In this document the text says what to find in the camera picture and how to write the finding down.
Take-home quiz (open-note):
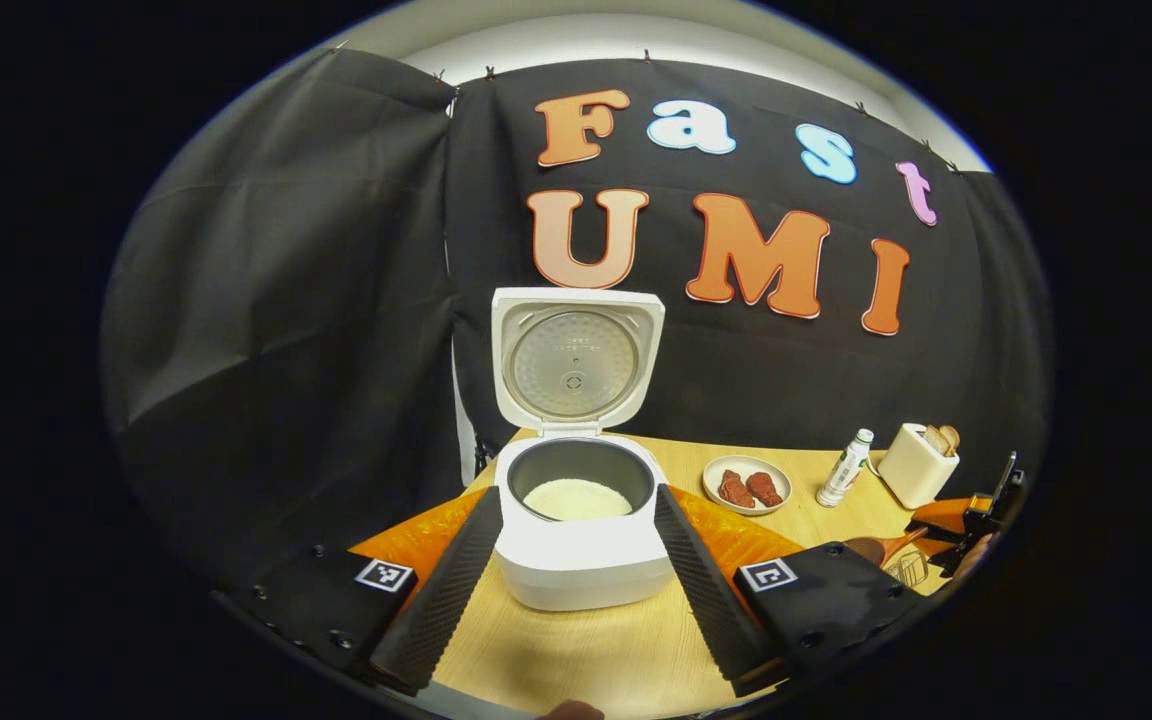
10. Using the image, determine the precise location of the small white green-label bottle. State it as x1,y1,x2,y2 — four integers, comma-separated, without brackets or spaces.
816,428,875,509

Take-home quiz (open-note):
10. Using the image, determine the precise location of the round white plate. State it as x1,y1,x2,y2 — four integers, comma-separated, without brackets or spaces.
702,455,794,517

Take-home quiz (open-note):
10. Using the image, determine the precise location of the black backdrop cloth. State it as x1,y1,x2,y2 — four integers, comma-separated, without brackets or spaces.
99,45,1055,591

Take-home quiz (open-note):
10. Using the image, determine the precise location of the cream toaster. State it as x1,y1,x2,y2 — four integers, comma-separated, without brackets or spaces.
878,423,962,510

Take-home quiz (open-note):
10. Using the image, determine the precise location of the white rice cooker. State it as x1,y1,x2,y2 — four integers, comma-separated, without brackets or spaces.
491,288,677,612

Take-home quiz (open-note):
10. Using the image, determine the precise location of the brown wooden spoon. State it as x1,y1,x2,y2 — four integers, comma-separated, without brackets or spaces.
841,526,933,570

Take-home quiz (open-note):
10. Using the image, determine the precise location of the white rice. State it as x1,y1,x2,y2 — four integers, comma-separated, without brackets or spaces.
523,478,634,522

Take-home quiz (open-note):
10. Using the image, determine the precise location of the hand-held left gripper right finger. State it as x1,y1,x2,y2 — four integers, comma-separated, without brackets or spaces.
654,483,924,700

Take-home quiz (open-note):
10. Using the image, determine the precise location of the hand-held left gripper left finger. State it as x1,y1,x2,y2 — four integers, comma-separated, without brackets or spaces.
222,486,505,698

